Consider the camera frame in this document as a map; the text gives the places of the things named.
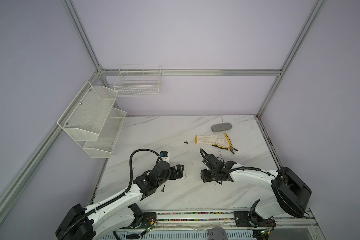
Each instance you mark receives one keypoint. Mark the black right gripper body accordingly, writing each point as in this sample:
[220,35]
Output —
[208,175]

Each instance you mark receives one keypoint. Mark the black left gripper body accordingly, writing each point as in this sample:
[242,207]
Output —
[171,175]

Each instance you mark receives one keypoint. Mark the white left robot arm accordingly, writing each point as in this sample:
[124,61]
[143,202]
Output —
[120,210]

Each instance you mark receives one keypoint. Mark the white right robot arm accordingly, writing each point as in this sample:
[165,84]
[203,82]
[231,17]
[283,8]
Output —
[290,194]

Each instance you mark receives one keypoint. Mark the white work glove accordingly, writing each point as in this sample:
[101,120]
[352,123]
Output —
[210,140]

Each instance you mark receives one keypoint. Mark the grey fabric glasses case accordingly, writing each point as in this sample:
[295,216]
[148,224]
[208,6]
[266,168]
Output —
[221,127]

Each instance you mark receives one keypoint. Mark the white mesh two-tier shelf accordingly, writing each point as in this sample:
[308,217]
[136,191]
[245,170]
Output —
[93,121]

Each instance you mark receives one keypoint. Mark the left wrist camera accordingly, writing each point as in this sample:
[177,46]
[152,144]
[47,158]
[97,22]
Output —
[164,155]

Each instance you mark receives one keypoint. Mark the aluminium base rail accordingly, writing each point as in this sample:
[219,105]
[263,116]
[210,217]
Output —
[186,219]

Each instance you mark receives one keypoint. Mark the white wire basket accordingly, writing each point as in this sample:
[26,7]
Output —
[138,81]

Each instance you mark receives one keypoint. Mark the aluminium frame corner post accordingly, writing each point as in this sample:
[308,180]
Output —
[299,41]

